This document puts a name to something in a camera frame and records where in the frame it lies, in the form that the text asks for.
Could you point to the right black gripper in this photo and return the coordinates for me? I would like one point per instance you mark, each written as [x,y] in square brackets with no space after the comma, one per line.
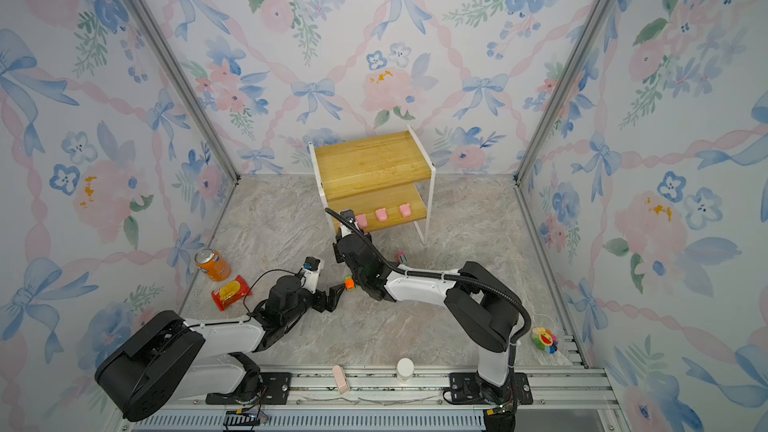
[338,250]

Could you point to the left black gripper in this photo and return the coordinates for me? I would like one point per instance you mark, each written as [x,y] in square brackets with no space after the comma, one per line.
[332,300]

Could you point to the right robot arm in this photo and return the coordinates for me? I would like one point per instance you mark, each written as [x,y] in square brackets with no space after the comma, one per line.
[492,316]

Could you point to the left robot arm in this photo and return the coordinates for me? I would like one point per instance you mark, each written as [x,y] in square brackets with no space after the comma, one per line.
[171,359]

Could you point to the pink eraser block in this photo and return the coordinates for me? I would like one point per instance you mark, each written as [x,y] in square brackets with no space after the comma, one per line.
[340,379]

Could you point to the red snack packet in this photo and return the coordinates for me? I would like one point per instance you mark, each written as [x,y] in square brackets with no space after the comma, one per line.
[230,293]

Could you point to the white bottle cap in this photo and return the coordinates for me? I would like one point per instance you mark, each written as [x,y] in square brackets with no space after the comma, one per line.
[405,369]

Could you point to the orange soda can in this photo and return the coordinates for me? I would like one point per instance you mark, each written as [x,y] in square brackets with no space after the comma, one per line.
[212,264]

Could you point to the colourful flower toy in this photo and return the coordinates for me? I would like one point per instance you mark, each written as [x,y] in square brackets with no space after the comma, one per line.
[544,340]

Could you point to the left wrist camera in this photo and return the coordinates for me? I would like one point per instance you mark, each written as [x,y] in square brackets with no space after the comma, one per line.
[311,272]

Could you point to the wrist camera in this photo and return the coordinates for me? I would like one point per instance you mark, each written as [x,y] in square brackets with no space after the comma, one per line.
[311,272]
[348,223]

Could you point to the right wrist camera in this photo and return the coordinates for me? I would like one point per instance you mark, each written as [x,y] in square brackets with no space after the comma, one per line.
[348,223]

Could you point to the wooden two-tier white-frame shelf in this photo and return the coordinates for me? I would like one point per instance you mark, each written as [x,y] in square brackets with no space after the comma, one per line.
[379,172]

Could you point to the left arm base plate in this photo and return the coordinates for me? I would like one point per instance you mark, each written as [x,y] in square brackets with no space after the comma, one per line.
[270,388]

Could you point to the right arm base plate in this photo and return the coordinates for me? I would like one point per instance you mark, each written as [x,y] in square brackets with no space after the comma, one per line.
[469,389]

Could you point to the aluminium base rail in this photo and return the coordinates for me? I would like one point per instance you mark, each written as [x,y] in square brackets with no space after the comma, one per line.
[553,399]

